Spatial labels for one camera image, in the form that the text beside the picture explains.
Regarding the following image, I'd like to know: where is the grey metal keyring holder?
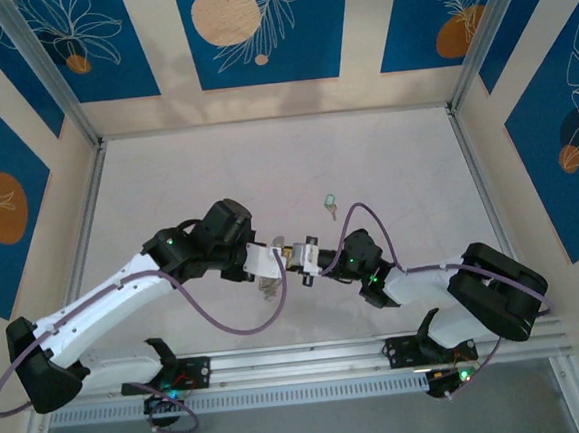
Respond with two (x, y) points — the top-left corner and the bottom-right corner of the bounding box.
(253, 234), (291, 304)

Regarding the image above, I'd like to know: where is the key with green tag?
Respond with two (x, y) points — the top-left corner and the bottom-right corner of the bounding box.
(321, 194), (340, 223)

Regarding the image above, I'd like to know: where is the circuit board with green light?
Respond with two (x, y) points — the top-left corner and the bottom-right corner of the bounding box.
(424, 361), (480, 400)
(142, 384), (194, 418)

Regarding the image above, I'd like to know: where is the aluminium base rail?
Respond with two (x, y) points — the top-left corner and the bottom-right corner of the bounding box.
(176, 317), (567, 388)

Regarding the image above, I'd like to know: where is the aluminium table side rail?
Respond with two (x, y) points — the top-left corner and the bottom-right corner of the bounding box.
(445, 100), (544, 324)
(42, 140), (122, 316)

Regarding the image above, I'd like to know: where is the grey slotted cable duct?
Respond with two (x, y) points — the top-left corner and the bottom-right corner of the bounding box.
(47, 369), (433, 428)

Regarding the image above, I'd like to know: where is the aluminium frame post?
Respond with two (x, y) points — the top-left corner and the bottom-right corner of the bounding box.
(0, 0), (103, 155)
(440, 0), (548, 115)

